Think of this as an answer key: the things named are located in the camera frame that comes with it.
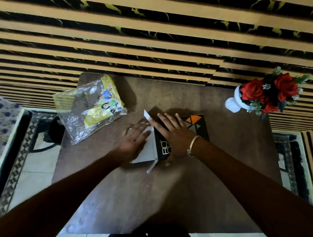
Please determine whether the person's right hand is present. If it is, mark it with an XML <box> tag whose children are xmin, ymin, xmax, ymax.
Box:
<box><xmin>149</xmin><ymin>113</ymin><xmax>199</xmax><ymax>167</ymax></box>

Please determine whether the person's left hand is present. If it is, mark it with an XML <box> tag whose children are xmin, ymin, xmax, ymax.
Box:
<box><xmin>114</xmin><ymin>121</ymin><xmax>152</xmax><ymax>167</ymax></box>

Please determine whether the black box with orange triangles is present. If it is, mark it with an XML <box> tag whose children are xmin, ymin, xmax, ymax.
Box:
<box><xmin>131</xmin><ymin>109</ymin><xmax>210</xmax><ymax>174</ymax></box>

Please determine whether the person's left forearm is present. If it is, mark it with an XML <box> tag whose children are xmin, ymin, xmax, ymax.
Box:
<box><xmin>0</xmin><ymin>149</ymin><xmax>126</xmax><ymax>237</ymax></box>

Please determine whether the person's right forearm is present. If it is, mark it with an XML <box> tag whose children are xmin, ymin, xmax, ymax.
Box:
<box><xmin>189</xmin><ymin>137</ymin><xmax>313</xmax><ymax>237</ymax></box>

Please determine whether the yellow printed packet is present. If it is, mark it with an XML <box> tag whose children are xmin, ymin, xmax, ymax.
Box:
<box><xmin>83</xmin><ymin>74</ymin><xmax>126</xmax><ymax>129</ymax></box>

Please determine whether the white flower vase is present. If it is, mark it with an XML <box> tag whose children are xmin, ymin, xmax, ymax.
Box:
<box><xmin>225</xmin><ymin>85</ymin><xmax>250</xmax><ymax>113</ymax></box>

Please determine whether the clear plastic bag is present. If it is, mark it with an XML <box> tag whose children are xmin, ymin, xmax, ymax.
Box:
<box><xmin>52</xmin><ymin>74</ymin><xmax>128</xmax><ymax>145</ymax></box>

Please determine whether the red artificial rose bouquet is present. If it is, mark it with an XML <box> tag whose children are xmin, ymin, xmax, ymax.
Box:
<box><xmin>240</xmin><ymin>66</ymin><xmax>312</xmax><ymax>117</ymax></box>

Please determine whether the patterned floor rug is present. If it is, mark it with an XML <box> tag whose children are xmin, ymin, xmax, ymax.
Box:
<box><xmin>271</xmin><ymin>130</ymin><xmax>313</xmax><ymax>206</ymax></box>

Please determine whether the blue dotted cloth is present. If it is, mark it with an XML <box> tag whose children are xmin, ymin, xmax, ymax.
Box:
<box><xmin>0</xmin><ymin>96</ymin><xmax>25</xmax><ymax>158</ymax></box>

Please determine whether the thin metal bracelet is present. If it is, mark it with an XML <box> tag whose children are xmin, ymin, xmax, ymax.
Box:
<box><xmin>187</xmin><ymin>135</ymin><xmax>202</xmax><ymax>157</ymax></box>

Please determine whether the black cable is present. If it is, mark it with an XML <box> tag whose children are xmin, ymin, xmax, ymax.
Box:
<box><xmin>29</xmin><ymin>115</ymin><xmax>65</xmax><ymax>153</ymax></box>

